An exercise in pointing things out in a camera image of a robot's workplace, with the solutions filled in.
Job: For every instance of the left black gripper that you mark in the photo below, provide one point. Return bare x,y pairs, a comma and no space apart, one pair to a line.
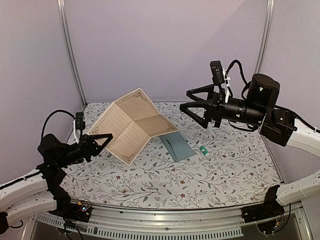
88,146

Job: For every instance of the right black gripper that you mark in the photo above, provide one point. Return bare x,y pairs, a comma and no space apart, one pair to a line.
213,110

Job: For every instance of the beige letter paper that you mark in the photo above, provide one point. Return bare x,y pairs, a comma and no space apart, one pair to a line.
133,120

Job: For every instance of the green white glue stick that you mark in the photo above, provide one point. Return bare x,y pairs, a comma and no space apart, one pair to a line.
204,150

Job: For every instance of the teal blue envelope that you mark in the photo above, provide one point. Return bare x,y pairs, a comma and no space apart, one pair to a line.
177,146

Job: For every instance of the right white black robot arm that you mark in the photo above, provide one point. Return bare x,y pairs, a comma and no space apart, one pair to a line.
280,125

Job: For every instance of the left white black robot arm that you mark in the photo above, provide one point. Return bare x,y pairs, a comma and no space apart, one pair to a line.
40,190

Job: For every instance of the floral patterned table mat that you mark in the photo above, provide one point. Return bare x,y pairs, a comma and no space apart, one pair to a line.
238,171

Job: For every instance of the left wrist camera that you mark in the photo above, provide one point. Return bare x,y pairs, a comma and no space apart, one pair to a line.
79,121

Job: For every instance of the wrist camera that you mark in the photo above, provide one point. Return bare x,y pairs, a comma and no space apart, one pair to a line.
217,72
79,121

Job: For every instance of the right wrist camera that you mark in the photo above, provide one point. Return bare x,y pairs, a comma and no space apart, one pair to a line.
217,72

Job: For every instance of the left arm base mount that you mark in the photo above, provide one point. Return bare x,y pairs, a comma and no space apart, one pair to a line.
80,211

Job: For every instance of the front aluminium rail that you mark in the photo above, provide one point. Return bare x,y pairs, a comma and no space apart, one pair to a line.
124,223

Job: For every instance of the right aluminium frame post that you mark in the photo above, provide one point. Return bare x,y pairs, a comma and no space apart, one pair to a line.
270,6

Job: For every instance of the aluminium frame post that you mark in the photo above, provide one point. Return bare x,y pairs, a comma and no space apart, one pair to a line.
270,6
61,6

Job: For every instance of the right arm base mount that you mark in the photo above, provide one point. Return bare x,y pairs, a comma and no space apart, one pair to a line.
261,211

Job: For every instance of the left aluminium frame post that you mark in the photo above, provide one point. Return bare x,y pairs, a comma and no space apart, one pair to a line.
61,6

